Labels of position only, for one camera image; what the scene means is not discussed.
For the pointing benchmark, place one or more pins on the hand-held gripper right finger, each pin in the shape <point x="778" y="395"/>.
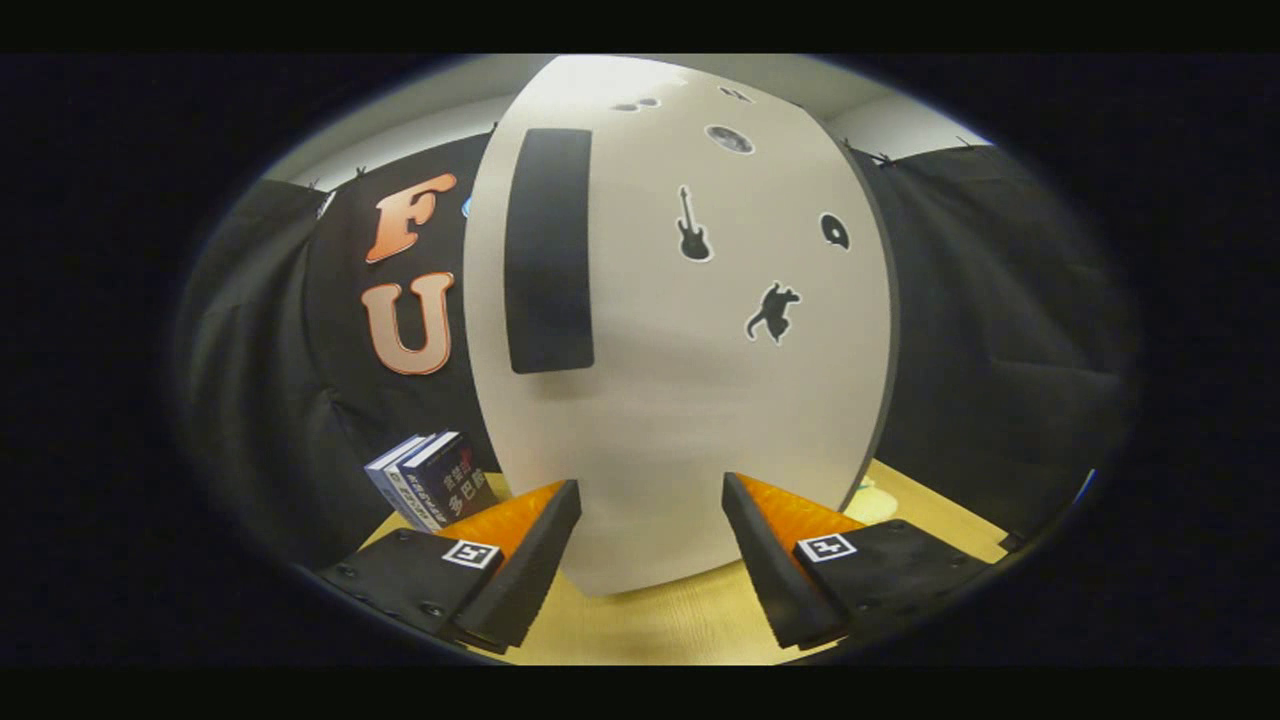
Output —
<point x="775" y="570"/>

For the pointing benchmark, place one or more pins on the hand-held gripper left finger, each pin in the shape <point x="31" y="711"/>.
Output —
<point x="530" y="570"/>

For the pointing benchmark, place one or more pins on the dark blue book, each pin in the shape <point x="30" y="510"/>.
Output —
<point x="455" y="485"/>

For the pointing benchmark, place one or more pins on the pale round object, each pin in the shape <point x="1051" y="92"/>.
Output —
<point x="873" y="500"/>

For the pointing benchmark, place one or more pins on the light blue book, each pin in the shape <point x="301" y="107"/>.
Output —
<point x="385" y="480"/>

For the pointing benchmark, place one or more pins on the grey cabinet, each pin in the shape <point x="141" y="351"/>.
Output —
<point x="893" y="320"/>

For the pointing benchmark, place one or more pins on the black backdrop cloth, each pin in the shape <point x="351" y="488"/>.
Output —
<point x="1000" y="330"/>

